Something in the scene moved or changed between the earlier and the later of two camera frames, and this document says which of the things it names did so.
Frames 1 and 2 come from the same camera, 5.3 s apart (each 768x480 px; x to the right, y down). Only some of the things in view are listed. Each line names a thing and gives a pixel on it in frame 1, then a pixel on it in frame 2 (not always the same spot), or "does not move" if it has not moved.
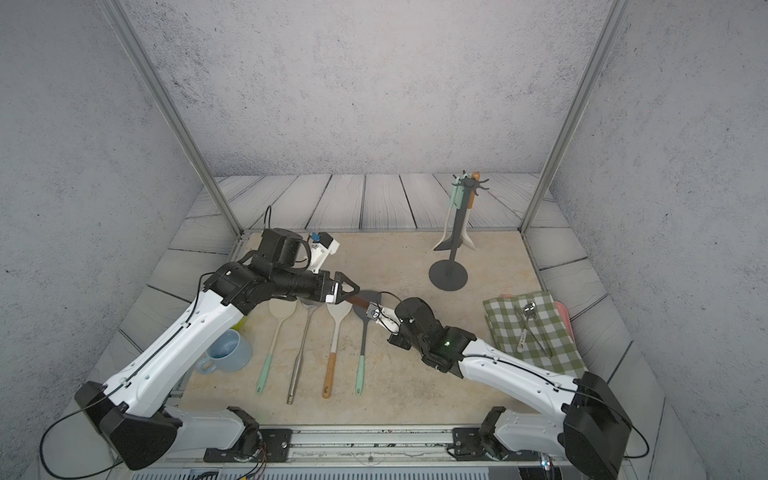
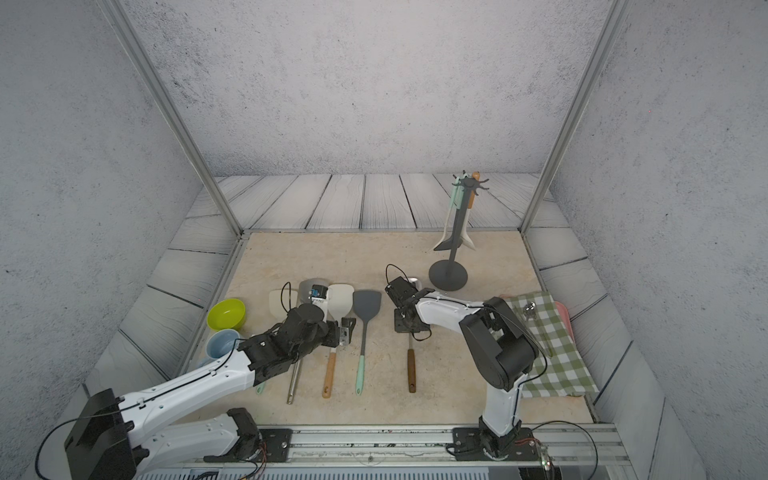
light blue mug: [228, 353] does not move
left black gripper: [331, 294] to [335, 339]
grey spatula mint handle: [361, 313] does not move
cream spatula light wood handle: [336, 312] does not move
